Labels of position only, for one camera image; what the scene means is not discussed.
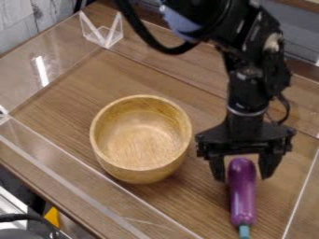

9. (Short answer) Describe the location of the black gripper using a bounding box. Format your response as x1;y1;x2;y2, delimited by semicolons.
197;106;297;182

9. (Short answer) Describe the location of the purple toy eggplant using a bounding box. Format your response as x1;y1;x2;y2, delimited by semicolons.
229;158;257;239

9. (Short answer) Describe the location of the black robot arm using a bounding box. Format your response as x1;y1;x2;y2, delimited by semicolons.
161;0;295;181

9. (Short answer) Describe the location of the brown wooden bowl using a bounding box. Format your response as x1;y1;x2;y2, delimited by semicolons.
90;94;193;184

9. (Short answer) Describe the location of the yellow black device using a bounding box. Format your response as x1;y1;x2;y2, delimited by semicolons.
27;207;72;239

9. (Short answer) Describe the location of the clear acrylic corner bracket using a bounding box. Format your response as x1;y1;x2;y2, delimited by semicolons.
79;11;123;49

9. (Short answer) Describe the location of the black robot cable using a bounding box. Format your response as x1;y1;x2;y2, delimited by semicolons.
114;0;201;56

